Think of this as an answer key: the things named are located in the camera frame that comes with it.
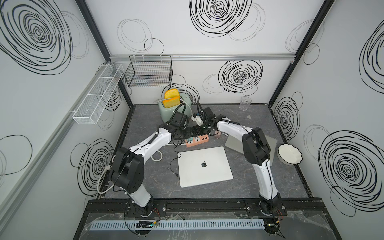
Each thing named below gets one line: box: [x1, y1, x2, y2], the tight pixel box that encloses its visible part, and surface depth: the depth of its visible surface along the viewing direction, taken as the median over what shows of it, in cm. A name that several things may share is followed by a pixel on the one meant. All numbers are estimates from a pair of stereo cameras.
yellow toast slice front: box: [162, 96, 181, 108], surface depth 96 cm
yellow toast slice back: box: [164, 88, 180, 100], surface depth 100 cm
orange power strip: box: [185, 134, 209, 148], surface depth 98 cm
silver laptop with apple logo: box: [177, 146, 233, 188], surface depth 88 cm
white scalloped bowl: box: [277, 143, 303, 165], surface depth 93 cm
